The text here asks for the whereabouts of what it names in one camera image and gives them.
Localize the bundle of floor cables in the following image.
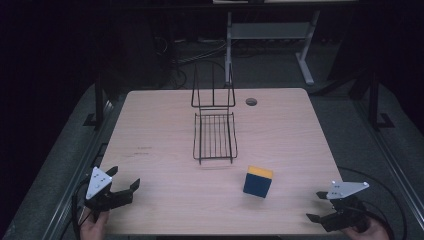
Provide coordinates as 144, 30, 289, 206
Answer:
155, 35, 231, 90

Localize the person's left hand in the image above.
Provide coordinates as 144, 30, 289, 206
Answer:
78, 208, 110, 240

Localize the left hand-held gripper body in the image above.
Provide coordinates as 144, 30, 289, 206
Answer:
83, 166, 135, 213

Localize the blue and yellow box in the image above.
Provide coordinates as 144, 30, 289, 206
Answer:
242, 165, 275, 200

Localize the black metal post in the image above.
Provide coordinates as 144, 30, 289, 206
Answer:
367, 70, 396, 131
82, 71, 108, 130

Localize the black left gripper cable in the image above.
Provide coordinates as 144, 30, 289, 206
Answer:
70, 179, 92, 240

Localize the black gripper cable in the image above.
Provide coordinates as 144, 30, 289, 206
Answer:
336, 165, 408, 240
70, 179, 92, 240

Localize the grey metal desk frame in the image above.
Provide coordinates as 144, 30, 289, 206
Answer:
225, 10, 322, 86

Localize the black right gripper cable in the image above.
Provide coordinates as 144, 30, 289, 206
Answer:
336, 165, 408, 240

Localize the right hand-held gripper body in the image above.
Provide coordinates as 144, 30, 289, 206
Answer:
321, 181, 371, 233

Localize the black wire rack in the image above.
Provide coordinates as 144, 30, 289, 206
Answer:
190, 62, 239, 166

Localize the person's right hand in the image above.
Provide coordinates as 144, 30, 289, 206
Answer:
340, 219, 392, 240

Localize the aluminium rail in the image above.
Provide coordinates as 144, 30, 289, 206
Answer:
354, 99, 424, 233
41, 99, 116, 240

